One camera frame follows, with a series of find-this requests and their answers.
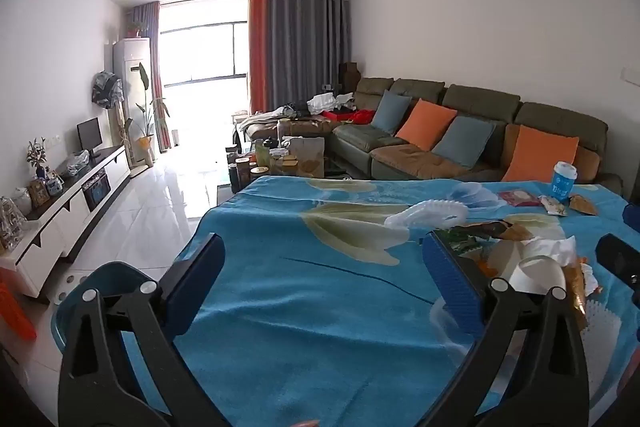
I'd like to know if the blue-grey cushion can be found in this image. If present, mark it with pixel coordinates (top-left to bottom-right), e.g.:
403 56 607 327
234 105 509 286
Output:
431 116 497 169
371 90 413 134

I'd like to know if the white fluted paper liner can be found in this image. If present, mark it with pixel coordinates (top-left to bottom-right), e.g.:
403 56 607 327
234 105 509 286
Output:
580 299 623 333

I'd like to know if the white paper strip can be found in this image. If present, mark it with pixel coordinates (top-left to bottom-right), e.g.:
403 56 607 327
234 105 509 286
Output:
510 254 566 295

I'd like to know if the golden foil wrapper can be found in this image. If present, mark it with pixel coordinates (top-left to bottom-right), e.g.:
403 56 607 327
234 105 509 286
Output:
565 257 603 333

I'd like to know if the clear plastic wrapped item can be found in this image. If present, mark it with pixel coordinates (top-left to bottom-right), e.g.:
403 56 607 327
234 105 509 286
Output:
66 150 91 175

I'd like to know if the red cloth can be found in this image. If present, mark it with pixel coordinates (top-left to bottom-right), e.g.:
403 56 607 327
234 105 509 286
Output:
322 108 376 125

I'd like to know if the bright window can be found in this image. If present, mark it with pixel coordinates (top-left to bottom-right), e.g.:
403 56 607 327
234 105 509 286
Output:
159 2 251 142

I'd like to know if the grey orange curtain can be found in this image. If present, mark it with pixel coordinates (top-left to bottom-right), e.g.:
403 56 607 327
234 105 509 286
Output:
131 1 171 152
248 0 351 115

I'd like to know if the white plastic bag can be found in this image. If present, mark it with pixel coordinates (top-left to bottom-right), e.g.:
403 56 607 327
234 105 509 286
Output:
384 199 469 230

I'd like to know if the white green snack wrapper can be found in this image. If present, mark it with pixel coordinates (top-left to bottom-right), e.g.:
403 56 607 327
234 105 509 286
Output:
539 195 570 217

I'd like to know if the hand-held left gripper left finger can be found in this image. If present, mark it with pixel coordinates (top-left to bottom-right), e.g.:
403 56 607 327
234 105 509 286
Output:
57 233 226 427

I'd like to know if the glittery wrapped ornament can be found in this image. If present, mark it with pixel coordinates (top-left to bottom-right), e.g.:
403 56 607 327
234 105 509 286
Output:
0 197 27 248

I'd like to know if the cardboard box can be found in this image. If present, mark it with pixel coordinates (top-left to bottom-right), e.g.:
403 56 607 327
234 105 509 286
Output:
338 62 362 88

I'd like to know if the vase with leafy branches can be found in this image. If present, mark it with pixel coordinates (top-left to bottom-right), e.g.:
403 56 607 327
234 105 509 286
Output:
26 138 48 180

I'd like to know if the white TV cabinet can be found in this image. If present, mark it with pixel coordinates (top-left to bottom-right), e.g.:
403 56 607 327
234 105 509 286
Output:
0 144 132 303

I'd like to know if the blue floral blanket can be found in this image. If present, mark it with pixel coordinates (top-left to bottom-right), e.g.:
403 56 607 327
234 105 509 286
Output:
122 174 640 427

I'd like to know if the brown snack wrapper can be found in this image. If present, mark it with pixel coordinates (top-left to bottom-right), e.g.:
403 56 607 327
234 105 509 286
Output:
569 194 598 216

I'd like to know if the orange cushion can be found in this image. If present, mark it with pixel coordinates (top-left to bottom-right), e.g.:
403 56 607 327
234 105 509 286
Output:
395 99 458 152
501 125 580 184

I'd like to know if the teal chair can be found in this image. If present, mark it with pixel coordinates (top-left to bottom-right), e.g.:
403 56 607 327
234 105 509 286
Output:
51 260 160 353

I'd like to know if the white clothes pile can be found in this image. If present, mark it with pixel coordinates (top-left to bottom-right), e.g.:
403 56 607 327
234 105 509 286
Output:
307 92 353 114

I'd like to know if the white lidded jar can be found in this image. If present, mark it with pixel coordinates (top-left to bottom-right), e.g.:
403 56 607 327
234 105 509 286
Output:
11 187 33 212

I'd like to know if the tall green potted plant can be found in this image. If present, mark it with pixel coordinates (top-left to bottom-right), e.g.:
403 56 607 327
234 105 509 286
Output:
132 62 171 168

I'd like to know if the blue paper cup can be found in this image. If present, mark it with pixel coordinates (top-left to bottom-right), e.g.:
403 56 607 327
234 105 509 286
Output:
551 162 578 202

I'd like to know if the white crumpled tissue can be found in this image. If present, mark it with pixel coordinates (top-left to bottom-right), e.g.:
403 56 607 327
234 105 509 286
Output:
520 236 578 268

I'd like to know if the white bathroom scale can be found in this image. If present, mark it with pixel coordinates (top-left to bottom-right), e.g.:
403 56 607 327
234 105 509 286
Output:
52 272 88 308

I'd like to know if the black monitor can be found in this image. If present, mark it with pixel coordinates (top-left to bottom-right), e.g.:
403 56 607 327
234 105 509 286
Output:
76 117 103 152

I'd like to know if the brown paper bag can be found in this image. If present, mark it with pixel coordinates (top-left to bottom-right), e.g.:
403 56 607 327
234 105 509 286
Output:
282 136 326 178

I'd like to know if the covered standing fan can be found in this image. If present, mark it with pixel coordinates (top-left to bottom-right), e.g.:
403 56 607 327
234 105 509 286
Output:
91 71 126 152

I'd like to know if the orange plastic bag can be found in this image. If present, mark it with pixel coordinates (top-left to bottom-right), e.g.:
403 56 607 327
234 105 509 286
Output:
0 267 38 343

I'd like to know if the clear green orange snack wrapper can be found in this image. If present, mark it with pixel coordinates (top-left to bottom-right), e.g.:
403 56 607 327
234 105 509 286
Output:
434 219 535 258

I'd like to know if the green brown sofa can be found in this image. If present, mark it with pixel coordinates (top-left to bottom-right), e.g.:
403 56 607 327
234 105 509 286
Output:
247 77 624 192

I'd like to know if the red snack packet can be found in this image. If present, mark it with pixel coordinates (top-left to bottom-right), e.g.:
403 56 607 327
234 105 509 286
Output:
498 189 543 208

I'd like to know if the brown picture frame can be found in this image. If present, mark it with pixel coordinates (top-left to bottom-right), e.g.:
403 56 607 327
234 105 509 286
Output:
27 178 50 208

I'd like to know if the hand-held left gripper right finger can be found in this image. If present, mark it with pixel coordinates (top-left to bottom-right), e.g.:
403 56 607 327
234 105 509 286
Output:
421 229 586 427

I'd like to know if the group of food jars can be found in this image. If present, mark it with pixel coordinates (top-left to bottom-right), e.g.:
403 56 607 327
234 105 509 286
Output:
225 139 291 188

